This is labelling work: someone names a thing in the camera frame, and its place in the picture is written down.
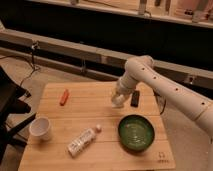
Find black chair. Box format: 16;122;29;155
0;66;35;163

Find wooden cutting board table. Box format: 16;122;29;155
18;82;175;171

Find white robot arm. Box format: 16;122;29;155
111;55;213;138

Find white paper cup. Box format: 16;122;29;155
29;117;52;141

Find white sponge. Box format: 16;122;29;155
111;95;125;108

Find green ceramic bowl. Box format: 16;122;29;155
118;114;155;152

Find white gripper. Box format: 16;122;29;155
113;80;134;99

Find white plastic bottle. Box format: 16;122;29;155
67;124;102;157

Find black floor cable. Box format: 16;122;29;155
0;42;40;88

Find black rectangular block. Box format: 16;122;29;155
131;90;140;107

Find orange carrot toy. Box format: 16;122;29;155
60;89;69;106

